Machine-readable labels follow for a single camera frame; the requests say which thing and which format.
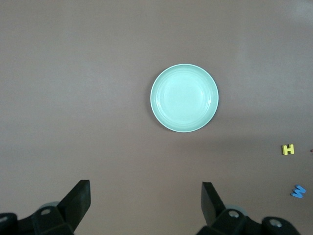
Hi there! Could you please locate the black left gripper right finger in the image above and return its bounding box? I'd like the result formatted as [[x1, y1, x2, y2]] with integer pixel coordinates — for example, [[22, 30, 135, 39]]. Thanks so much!
[[195, 181, 300, 235]]

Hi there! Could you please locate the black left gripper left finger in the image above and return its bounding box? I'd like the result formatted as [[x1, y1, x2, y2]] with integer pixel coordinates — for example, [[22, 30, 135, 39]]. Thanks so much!
[[0, 180, 91, 235]]

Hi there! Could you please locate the blue capital letter W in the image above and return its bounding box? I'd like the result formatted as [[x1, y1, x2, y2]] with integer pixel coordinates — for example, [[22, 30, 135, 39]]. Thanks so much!
[[290, 184, 307, 198]]

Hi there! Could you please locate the yellow letter H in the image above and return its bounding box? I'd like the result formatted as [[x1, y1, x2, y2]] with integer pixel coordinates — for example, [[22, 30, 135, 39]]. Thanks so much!
[[281, 143, 295, 156]]

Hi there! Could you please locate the green plate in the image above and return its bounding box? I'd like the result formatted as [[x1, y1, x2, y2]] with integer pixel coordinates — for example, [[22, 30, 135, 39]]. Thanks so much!
[[150, 63, 220, 133]]

